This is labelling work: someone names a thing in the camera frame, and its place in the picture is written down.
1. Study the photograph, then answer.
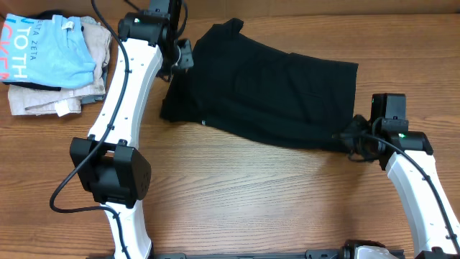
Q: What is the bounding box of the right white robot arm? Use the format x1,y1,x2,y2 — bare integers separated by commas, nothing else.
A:
332,115,459,258

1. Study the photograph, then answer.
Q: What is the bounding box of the grey folded garment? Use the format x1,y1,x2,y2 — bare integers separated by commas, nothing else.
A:
80,66,109,105

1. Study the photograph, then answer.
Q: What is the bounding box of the black polo shirt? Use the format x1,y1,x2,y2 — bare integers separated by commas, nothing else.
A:
160,18,358,153

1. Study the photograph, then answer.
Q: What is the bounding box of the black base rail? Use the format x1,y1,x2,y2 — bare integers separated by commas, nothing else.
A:
147,249,340,259

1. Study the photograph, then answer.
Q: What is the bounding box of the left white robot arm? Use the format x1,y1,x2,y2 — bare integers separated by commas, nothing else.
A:
70,1,193,258

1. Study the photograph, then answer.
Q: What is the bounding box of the light blue printed t-shirt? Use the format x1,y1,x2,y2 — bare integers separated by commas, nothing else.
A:
1,14,96,89

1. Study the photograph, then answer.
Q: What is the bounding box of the beige folded garment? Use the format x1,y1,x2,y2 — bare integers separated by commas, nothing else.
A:
7,16,113,118

